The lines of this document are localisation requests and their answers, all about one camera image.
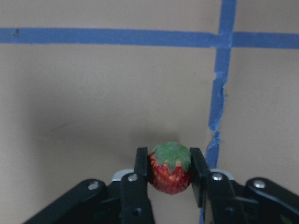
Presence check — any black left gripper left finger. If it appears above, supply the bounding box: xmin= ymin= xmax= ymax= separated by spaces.
xmin=134 ymin=147 xmax=148 ymax=182

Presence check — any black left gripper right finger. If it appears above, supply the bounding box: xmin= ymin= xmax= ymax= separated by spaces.
xmin=190 ymin=147 xmax=210 ymax=208

